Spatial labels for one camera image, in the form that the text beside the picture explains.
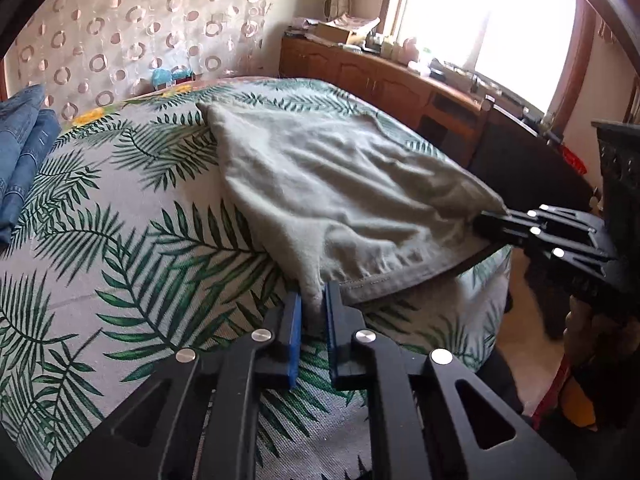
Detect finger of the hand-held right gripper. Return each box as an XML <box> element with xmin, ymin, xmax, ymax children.
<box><xmin>475</xmin><ymin>225</ymin><xmax>623</xmax><ymax>286</ymax></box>
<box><xmin>472</xmin><ymin>204</ymin><xmax>606</xmax><ymax>243</ymax></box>

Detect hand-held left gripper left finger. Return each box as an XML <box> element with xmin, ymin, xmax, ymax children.
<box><xmin>52</xmin><ymin>292</ymin><xmax>303</xmax><ymax>480</ymax></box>

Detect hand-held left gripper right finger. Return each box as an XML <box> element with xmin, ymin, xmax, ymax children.
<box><xmin>324</xmin><ymin>281</ymin><xmax>578</xmax><ymax>480</ymax></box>

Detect grey pants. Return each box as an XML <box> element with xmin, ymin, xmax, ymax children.
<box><xmin>196</xmin><ymin>102</ymin><xmax>511</xmax><ymax>311</ymax></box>

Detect person's right hand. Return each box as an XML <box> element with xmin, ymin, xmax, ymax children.
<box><xmin>564</xmin><ymin>302</ymin><xmax>602</xmax><ymax>367</ymax></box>

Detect red basket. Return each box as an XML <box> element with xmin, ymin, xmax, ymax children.
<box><xmin>559</xmin><ymin>144</ymin><xmax>589</xmax><ymax>175</ymax></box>

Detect black panel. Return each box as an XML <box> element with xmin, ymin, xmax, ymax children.
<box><xmin>470</xmin><ymin>106</ymin><xmax>602</xmax><ymax>222</ymax></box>

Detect long wooden cabinet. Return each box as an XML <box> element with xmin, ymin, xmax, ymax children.
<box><xmin>279</xmin><ymin>35</ymin><xmax>551</xmax><ymax>171</ymax></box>

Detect window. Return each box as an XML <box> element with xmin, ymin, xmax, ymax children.
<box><xmin>385</xmin><ymin>0</ymin><xmax>582</xmax><ymax>117</ymax></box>

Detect leaf print bedsheet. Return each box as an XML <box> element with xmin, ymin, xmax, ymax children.
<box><xmin>0</xmin><ymin>77</ymin><xmax>513</xmax><ymax>480</ymax></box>

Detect newspaper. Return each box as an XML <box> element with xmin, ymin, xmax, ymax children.
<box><xmin>330</xmin><ymin>14</ymin><xmax>382</xmax><ymax>32</ymax></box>

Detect open cardboard box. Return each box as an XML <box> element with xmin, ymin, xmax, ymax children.
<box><xmin>316</xmin><ymin>21</ymin><xmax>369</xmax><ymax>46</ymax></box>

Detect blue plastic bag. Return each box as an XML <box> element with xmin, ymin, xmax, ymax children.
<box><xmin>150</xmin><ymin>66</ymin><xmax>197</xmax><ymax>89</ymax></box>

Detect folded light blue jeans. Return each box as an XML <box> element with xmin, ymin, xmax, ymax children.
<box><xmin>0</xmin><ymin>109</ymin><xmax>62</xmax><ymax>247</ymax></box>

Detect folded dark blue jeans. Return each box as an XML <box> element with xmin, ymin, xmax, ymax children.
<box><xmin>0</xmin><ymin>84</ymin><xmax>47</xmax><ymax>196</ymax></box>

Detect circle patterned curtain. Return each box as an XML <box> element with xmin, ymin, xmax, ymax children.
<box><xmin>5</xmin><ymin>0</ymin><xmax>287</xmax><ymax>121</ymax></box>

